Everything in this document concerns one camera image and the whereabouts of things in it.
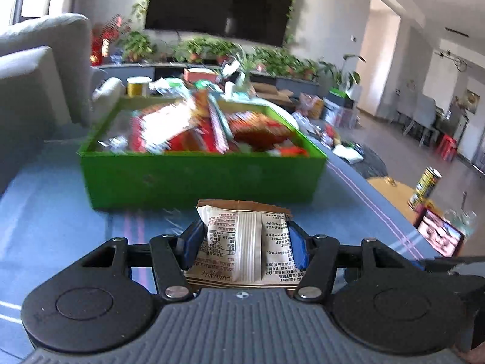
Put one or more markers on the beige snack packet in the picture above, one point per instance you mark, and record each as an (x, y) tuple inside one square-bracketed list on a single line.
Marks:
[(242, 242)]

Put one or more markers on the pink box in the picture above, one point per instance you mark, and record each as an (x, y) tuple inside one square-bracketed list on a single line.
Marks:
[(201, 74)]

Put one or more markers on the red plastic stools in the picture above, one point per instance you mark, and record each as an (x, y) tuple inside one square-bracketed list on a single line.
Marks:
[(446, 148)]

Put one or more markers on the black wall lamp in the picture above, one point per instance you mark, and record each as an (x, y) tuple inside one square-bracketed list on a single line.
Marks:
[(454, 58)]

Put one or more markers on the green cardboard box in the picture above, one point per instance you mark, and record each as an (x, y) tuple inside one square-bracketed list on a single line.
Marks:
[(189, 178)]

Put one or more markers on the red yellow snack bag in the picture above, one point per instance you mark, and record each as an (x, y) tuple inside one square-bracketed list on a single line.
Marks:
[(261, 131)]

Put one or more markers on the open cardboard box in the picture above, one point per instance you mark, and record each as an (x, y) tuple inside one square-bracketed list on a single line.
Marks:
[(272, 94)]

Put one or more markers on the white rice cracker packet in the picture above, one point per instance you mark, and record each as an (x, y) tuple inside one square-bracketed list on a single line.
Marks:
[(111, 144)]

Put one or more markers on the yellow round side table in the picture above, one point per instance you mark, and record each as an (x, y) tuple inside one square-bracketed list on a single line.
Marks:
[(390, 193)]

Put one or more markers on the clear drinking glass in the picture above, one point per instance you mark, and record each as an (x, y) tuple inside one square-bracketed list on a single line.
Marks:
[(460, 223)]

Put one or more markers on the red white snack bag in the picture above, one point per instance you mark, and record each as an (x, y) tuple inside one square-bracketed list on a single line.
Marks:
[(163, 129)]

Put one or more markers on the black yellow beverage can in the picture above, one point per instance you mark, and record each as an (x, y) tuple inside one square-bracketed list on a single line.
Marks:
[(425, 187)]

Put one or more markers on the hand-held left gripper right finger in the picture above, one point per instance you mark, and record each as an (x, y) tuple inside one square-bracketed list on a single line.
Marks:
[(298, 246)]

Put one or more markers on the dark marble round table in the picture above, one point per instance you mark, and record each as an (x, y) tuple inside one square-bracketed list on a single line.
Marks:
[(371, 163)]

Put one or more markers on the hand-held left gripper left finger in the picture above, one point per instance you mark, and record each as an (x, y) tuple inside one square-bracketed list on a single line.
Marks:
[(194, 244)]

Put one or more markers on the grey sofa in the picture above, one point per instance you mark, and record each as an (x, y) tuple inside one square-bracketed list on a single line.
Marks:
[(34, 83)]

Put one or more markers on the framed wall picture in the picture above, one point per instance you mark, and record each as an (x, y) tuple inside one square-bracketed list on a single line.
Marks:
[(472, 100)]

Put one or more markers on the black flat television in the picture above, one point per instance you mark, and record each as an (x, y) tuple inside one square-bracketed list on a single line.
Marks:
[(219, 3)]

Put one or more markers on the grey dining chairs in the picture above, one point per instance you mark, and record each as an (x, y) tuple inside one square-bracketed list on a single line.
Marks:
[(420, 117)]

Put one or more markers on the metal spoon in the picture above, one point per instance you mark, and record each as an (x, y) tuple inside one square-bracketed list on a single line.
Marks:
[(464, 201)]

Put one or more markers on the dark television cabinet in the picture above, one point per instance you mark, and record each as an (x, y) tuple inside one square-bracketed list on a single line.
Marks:
[(166, 72)]

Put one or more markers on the green black box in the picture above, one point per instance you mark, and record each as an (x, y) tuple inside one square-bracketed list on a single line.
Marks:
[(340, 94)]

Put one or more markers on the red flower decoration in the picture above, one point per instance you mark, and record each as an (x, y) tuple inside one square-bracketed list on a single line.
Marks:
[(108, 38)]

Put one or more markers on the smartphone with red case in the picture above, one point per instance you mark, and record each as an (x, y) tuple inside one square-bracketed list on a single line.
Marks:
[(439, 232)]

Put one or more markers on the clear plastic storage box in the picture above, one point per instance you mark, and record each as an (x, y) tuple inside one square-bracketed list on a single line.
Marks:
[(341, 113)]

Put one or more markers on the spider plant in glass vase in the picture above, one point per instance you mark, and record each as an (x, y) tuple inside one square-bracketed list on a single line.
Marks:
[(242, 68)]

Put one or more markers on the white paper bag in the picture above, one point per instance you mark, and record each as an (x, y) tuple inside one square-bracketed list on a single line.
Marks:
[(348, 154)]

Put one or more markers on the row of potted green plants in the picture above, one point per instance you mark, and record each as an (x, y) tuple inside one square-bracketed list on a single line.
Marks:
[(204, 51)]

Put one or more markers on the yellow tin can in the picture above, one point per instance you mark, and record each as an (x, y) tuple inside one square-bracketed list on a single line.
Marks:
[(139, 87)]

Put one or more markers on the large leaf potted plant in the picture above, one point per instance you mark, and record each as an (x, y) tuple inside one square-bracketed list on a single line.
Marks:
[(344, 72)]

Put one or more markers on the white oval coffee table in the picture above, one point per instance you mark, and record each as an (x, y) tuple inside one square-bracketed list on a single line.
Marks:
[(288, 115)]

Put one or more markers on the plain red snack packet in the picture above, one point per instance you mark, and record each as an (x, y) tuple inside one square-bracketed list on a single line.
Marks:
[(288, 151)]

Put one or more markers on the orange plastic bag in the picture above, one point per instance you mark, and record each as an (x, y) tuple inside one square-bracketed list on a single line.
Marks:
[(310, 105)]

